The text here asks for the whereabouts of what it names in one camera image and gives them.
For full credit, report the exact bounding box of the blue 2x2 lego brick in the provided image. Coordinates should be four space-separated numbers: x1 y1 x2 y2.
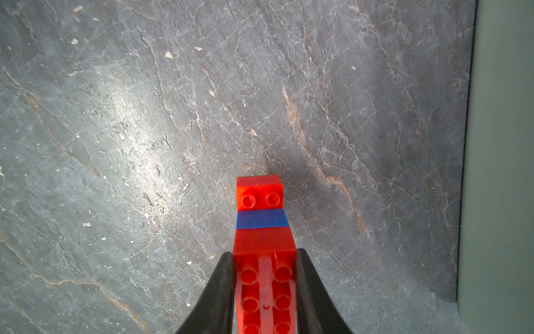
236 209 289 230

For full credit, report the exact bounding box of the green translucent plastic toolbox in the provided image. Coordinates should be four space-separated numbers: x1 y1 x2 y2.
458 1 533 333

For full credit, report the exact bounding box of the red 2x4 lego brick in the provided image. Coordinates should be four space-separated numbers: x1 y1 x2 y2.
232 227 297 333
236 175 284 212

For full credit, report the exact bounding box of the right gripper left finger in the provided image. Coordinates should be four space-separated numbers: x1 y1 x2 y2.
176 252 235 334

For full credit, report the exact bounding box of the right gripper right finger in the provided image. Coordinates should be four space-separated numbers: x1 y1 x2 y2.
296 249 352 334

